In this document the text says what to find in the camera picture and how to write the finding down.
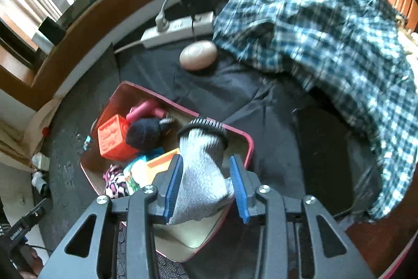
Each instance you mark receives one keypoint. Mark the pink looped tube toy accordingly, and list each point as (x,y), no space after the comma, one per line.
(147,109)

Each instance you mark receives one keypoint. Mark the small red ball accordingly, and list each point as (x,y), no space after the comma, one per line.
(46,131)

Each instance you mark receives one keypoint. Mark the beige oval soap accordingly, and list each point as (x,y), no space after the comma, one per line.
(198,55)

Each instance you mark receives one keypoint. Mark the blue plaid shirt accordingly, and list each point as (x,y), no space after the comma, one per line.
(326,37)

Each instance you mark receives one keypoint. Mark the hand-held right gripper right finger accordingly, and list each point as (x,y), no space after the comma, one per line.
(240,190)

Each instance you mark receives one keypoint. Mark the black cloth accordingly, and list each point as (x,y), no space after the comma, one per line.
(261,102)

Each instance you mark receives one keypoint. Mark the white plastic bag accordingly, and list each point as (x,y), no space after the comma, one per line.
(39,181)

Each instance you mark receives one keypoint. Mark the white power strip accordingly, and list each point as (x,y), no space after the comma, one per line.
(178,30)

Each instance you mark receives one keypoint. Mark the white bagged ball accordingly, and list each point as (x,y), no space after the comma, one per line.
(39,161)

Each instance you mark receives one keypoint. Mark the orange yellow toy block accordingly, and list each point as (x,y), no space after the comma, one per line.
(153,168)

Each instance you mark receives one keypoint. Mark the wooden window frame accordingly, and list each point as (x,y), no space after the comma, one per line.
(98,27)

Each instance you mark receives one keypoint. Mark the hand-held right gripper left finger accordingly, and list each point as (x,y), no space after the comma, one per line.
(173,187)

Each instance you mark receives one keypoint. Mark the orange plastic cube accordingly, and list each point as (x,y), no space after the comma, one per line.
(114,136)

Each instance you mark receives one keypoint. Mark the red container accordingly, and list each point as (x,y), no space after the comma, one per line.
(192,236)

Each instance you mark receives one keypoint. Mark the small black box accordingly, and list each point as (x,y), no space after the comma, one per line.
(51,30)

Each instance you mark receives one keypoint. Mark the white cup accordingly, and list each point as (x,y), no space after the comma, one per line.
(40,41)

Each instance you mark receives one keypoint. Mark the blue snack packet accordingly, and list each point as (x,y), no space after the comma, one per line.
(143,157)

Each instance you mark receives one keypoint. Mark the long grey sock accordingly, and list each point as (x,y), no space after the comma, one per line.
(199,168)

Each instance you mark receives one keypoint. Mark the white plug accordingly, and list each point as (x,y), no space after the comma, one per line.
(161,20)

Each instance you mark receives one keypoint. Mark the pink leopard print cloth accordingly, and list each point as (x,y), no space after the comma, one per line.
(116,184)

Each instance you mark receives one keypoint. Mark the beige curtain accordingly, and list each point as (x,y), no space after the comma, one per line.
(19,135)

